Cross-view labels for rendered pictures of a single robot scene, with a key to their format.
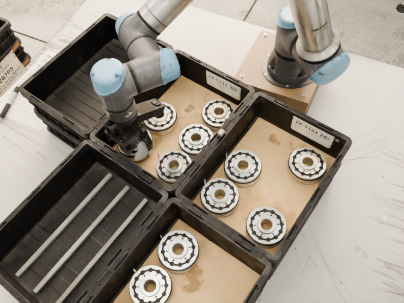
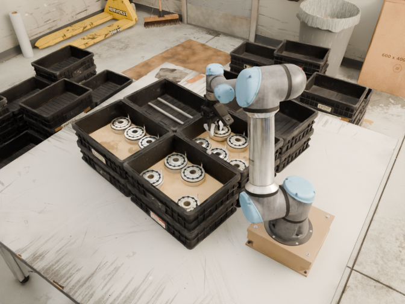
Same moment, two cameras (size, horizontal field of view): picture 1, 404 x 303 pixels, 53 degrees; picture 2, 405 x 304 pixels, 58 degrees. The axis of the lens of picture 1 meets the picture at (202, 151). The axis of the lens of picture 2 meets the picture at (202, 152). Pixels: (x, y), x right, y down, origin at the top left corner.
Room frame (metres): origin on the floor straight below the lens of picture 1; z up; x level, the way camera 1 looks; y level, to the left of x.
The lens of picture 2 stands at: (0.60, -1.23, 1.97)
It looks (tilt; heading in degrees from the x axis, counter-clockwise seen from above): 41 degrees down; 92
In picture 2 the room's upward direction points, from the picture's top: straight up
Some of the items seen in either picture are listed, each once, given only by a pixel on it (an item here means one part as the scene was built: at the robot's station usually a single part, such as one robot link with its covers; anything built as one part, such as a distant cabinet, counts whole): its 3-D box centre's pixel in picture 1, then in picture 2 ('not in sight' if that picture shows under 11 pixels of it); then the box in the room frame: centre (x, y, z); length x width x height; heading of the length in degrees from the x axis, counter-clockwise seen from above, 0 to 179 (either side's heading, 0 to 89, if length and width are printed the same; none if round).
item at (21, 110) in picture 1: (41, 86); not in sight; (1.02, 0.57, 0.70); 0.33 x 0.23 x 0.01; 149
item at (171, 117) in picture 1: (159, 115); (237, 140); (0.71, 0.12, 0.86); 0.10 x 0.10 x 0.01
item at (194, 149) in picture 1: (196, 139); (217, 154); (0.62, 0.01, 0.86); 0.10 x 0.10 x 0.01
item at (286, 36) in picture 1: (297, 29); (295, 196); (0.90, -0.32, 0.97); 0.13 x 0.12 x 0.14; 19
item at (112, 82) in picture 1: (113, 85); (214, 78); (0.60, 0.18, 1.15); 0.09 x 0.08 x 0.11; 109
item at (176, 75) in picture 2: not in sight; (170, 73); (0.29, 1.00, 0.71); 0.22 x 0.19 x 0.01; 149
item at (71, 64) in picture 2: not in sight; (69, 82); (-0.62, 1.41, 0.37); 0.40 x 0.30 x 0.45; 59
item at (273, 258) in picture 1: (265, 168); (181, 171); (0.47, -0.16, 0.92); 0.40 x 0.30 x 0.02; 139
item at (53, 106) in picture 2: not in sight; (64, 122); (-0.49, 0.87, 0.37); 0.40 x 0.30 x 0.45; 59
